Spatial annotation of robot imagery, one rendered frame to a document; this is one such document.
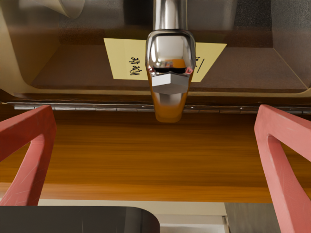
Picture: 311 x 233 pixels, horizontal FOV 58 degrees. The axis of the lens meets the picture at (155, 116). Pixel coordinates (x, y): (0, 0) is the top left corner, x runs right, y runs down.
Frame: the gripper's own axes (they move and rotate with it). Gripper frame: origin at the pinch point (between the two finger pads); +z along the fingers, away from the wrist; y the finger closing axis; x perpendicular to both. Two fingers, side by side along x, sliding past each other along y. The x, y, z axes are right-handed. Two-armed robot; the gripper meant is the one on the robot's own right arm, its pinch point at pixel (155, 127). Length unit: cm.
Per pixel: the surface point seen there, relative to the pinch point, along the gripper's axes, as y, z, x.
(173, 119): -1.0, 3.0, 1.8
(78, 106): 9.6, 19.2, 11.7
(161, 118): -0.3, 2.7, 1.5
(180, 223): -10, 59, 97
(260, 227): -26, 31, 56
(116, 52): 2.6, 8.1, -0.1
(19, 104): 16.8, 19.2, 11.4
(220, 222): -28, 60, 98
